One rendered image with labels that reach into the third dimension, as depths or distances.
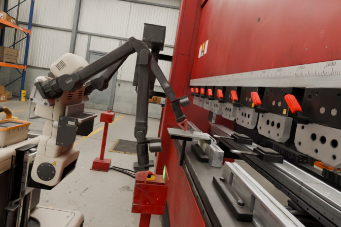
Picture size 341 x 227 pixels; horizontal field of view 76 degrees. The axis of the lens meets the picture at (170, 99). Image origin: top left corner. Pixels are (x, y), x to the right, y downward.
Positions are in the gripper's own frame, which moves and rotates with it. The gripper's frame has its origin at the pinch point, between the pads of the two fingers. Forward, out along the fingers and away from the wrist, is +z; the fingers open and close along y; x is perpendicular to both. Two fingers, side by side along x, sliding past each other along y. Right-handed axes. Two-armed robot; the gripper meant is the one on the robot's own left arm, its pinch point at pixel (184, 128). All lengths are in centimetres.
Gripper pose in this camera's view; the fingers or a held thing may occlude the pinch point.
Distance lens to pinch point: 149.5
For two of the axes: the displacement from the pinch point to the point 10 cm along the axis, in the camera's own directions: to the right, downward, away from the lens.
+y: -0.8, -0.7, 9.9
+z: 3.7, 9.2, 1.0
